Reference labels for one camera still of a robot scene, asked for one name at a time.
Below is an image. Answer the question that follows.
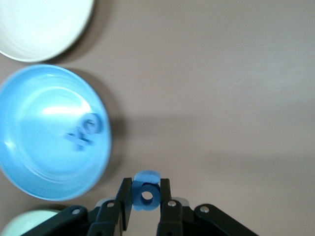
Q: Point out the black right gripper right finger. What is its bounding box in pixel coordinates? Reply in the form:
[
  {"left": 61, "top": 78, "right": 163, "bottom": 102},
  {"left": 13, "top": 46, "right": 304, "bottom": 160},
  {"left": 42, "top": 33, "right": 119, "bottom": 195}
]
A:
[{"left": 156, "top": 178, "right": 259, "bottom": 236}]

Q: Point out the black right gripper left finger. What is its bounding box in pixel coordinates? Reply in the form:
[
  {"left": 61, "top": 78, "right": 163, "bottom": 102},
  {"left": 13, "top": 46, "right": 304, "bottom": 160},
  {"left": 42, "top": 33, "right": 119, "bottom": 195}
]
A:
[{"left": 23, "top": 177, "right": 133, "bottom": 236}]

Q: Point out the blue foam digit nine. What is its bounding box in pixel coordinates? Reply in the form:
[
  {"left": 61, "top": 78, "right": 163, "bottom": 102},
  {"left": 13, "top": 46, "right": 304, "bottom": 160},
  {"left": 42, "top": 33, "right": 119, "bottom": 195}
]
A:
[{"left": 132, "top": 170, "right": 162, "bottom": 212}]

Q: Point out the blue foam letter X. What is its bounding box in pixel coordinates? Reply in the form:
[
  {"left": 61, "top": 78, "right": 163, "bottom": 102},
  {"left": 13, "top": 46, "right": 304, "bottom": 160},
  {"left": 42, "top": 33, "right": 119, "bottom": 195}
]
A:
[{"left": 65, "top": 130, "right": 95, "bottom": 151}]

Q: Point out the blue foam letter G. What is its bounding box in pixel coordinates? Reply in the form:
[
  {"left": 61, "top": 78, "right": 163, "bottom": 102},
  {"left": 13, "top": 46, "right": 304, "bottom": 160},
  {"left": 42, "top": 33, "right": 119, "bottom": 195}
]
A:
[{"left": 80, "top": 112, "right": 104, "bottom": 135}]

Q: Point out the green round plate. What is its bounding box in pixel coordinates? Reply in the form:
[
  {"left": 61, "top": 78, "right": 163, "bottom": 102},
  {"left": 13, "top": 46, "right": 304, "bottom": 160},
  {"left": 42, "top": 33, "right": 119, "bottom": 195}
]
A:
[{"left": 0, "top": 208, "right": 65, "bottom": 236}]

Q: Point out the blue round plate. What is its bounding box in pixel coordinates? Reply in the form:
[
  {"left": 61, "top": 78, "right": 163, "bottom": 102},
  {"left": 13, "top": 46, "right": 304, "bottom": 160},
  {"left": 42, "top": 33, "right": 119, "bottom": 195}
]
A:
[{"left": 0, "top": 64, "right": 113, "bottom": 201}]

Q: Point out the beige round plate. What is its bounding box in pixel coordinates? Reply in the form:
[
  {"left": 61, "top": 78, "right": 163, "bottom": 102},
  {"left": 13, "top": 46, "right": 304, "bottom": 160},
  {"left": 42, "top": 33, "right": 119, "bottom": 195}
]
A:
[{"left": 0, "top": 0, "right": 95, "bottom": 62}]

